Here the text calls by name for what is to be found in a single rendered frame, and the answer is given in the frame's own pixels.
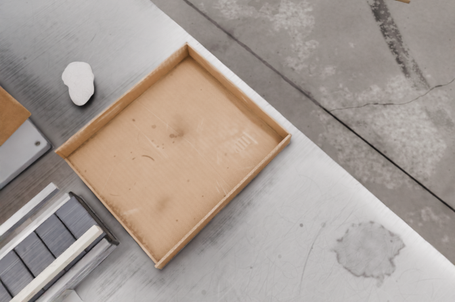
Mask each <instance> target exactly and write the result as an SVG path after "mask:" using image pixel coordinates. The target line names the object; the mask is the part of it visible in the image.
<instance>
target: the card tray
mask: <svg viewBox="0 0 455 302"><path fill-rule="evenodd" d="M291 136H292V134H291V133H290V132H289V131H288V130H287V129H285V128H284V127H283V126H282V125H281V124H280V123H279V122H278V121H277V120H275V119H274V118H273V117H272V116H271V115H270V114H268V113H267V112H266V111H265V110H264V109H262V107H260V105H258V104H257V103H256V102H255V101H254V100H252V99H251V98H250V97H249V96H248V95H247V94H245V92H243V90H241V89H240V88H239V87H238V86H237V85H235V84H234V83H233V82H232V81H231V80H229V79H228V78H227V77H226V76H225V75H224V74H223V73H222V72H221V71H220V70H218V69H217V68H216V67H215V66H214V65H213V64H211V63H210V62H209V61H208V60H207V59H206V58H205V57H204V56H203V55H201V54H200V53H199V52H198V51H197V50H196V49H194V48H193V47H192V46H191V45H190V44H189V43H188V42H186V43H184V44H183V45H182V46H181V47H180V48H179V49H177V50H176V51H175V52H173V53H172V54H171V55H170V56H169V57H168V58H167V59H165V60H164V61H163V62H161V63H160V64H159V65H158V66H157V67H156V68H154V69H153V70H152V71H151V72H149V73H148V74H147V75H146V76H145V77H144V78H142V79H141V80H140V81H138V82H137V83H136V84H135V85H134V86H132V88H130V89H129V90H128V91H126V92H125V93H124V94H123V95H122V96H121V97H119V98H118V99H117V100H116V101H114V102H113V103H112V104H111V105H109V107H107V108H106V109H105V110H104V111H102V112H101V113H100V114H99V115H97V116H96V117H95V118H94V119H93V120H92V121H90V122H89V123H88V124H86V125H85V126H84V127H83V128H82V129H81V130H80V131H78V132H77V133H75V134H74V135H73V136H72V137H71V138H70V139H69V140H67V141H66V142H65V143H64V144H62V145H61V146H60V147H59V148H58V149H57V150H55V153H56V154H58V155H59V156H61V157H62V158H63V159H64V160H65V161H66V162H67V163H68V164H69V165H70V166H71V167H72V169H73V170H74V171H75V172H76V173H77V175H78V176H79V177H80V178H81V179H82V180H83V181H84V182H85V183H86V185H87V186H88V187H89V188H90V189H91V191H92V192H93V193H94V194H95V195H96V196H97V197H98V198H99V199H100V201H101V202H102V203H103V204H104V205H105V207H106V208H107V209H108V210H109V211H110V212H111V213H112V214H113V215H114V217H115V218H116V219H117V220H118V221H119V223H120V224H121V225H122V226H123V227H124V228H125V229H126V230H127V231H128V233H129V234H130V235H131V236H132V237H133V239H134V240H135V241H136V242H137V243H138V244H139V245H140V246H141V247H142V248H143V250H144V251H145V252H146V253H147V254H148V256H149V257H150V258H151V259H152V260H153V262H155V264H156V265H155V267H156V268H158V269H162V268H163V267H164V266H165V265H166V264H167V263H168V262H169V261H170V260H171V259H172V258H173V257H174V256H175V255H176V254H177V253H178V252H179V251H180V250H181V249H182V248H183V247H184V246H185V245H186V244H187V243H189V241H191V239H193V237H195V235H197V233H199V231H201V229H202V228H203V227H204V226H205V225H206V224H207V223H208V222H210V220H212V218H214V216H216V214H218V212H220V210H222V208H223V207H224V206H225V205H226V204H227V203H228V202H229V201H230V200H231V199H233V198H234V197H235V196H236V195H237V194H238V193H239V192H240V191H241V190H242V189H243V188H244V187H245V186H246V185H247V184H248V183H249V182H250V181H251V180H252V179H253V178H254V177H255V176H256V175H257V174H258V173H259V172H260V171H261V170H262V169H263V168H264V167H265V166H266V165H267V164H268V163H269V162H270V161H271V160H272V159H273V158H274V157H275V156H276V155H277V154H278V153H279V152H281V151H282V150H283V149H284V148H285V147H286V146H287V145H288V144H289V143H290V139H291Z"/></svg>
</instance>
